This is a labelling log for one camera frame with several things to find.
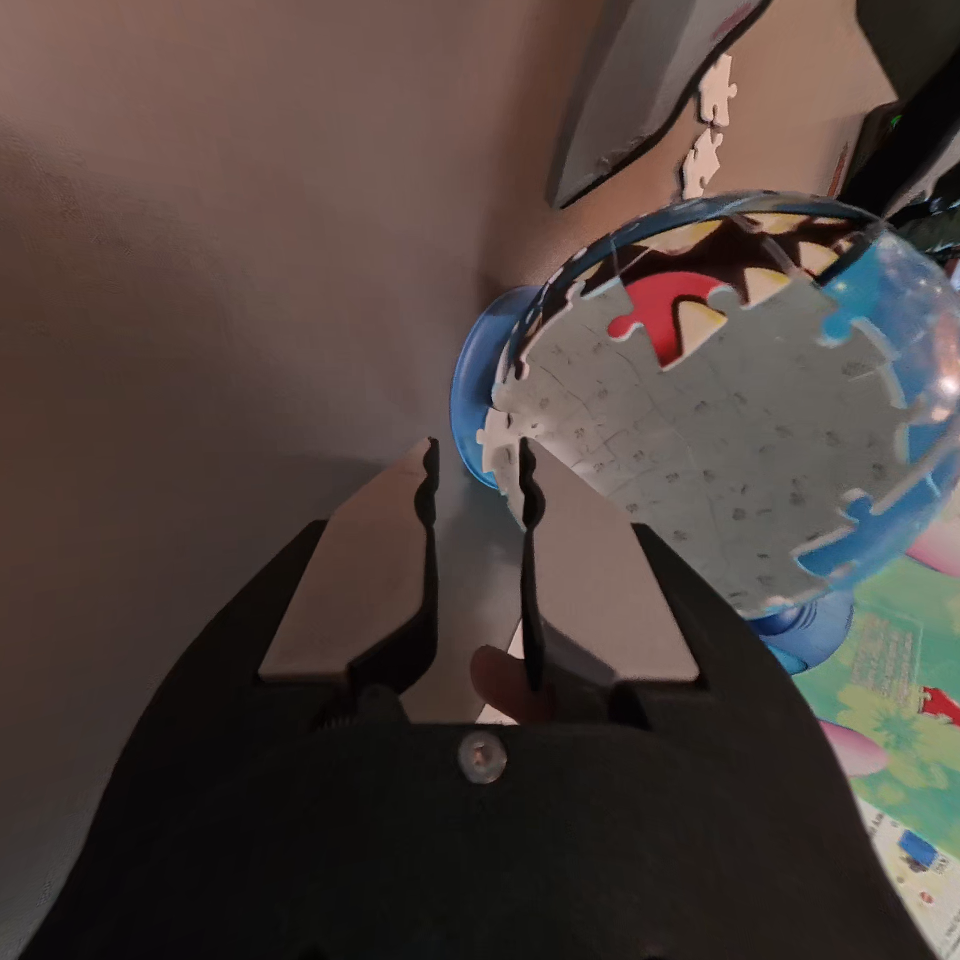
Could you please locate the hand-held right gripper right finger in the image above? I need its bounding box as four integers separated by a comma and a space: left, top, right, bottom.
517, 437, 704, 695

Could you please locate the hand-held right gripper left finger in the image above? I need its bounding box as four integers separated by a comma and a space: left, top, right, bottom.
257, 437, 441, 699

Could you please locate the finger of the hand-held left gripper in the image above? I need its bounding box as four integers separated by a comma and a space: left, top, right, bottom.
549, 0, 775, 211

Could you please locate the blue puzzle ball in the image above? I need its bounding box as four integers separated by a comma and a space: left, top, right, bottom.
450, 191, 960, 620

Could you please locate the loose puzzle piece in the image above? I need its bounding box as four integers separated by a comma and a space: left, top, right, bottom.
681, 127, 725, 200
697, 52, 740, 129

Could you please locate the green printed puzzle box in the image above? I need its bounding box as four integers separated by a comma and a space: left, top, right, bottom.
753, 517, 960, 960

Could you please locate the person's right hand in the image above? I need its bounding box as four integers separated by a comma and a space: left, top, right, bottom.
468, 643, 558, 726

